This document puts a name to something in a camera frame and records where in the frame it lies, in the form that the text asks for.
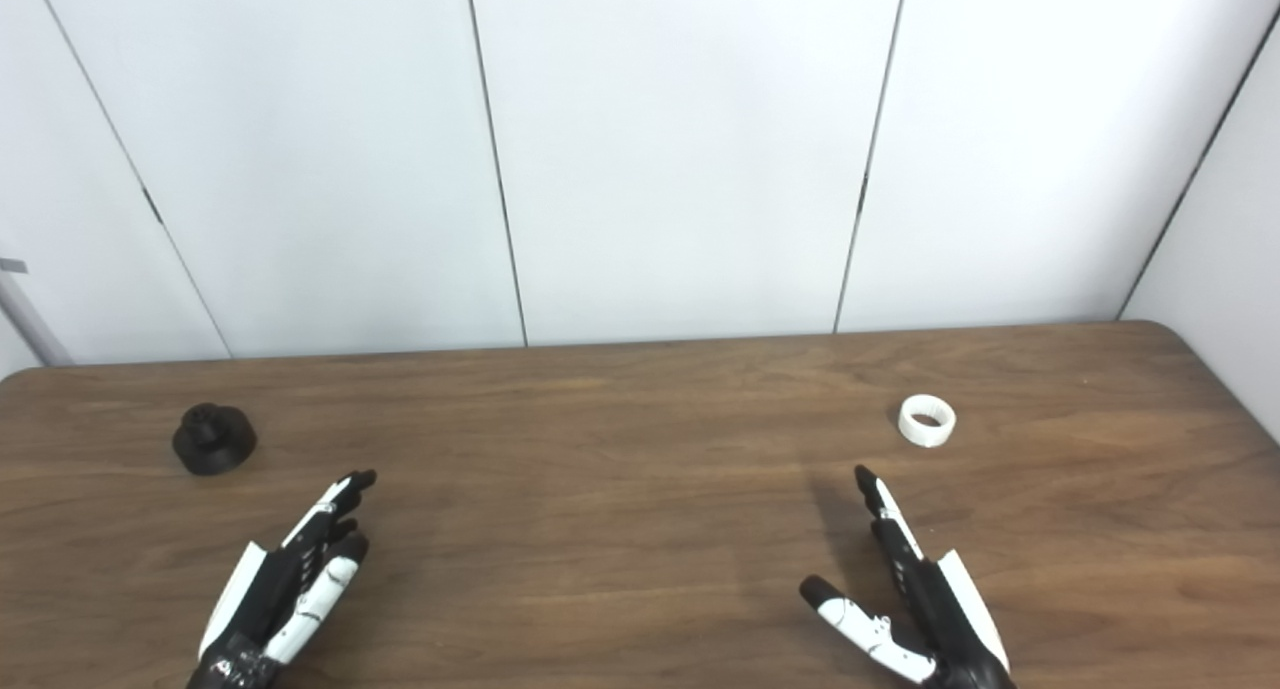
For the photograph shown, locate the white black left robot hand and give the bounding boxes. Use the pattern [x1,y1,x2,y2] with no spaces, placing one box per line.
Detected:
[186,469,378,689]

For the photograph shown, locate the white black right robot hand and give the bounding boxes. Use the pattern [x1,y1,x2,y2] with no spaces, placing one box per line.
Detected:
[799,465,1016,689]

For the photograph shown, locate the round black part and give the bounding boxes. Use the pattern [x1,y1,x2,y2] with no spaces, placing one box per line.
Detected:
[172,403,258,476]

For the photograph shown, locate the white ring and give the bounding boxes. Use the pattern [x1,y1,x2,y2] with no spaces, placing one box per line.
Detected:
[897,394,957,449]

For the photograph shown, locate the grey metal corner post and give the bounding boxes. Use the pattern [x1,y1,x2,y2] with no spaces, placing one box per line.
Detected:
[0,259,73,368]

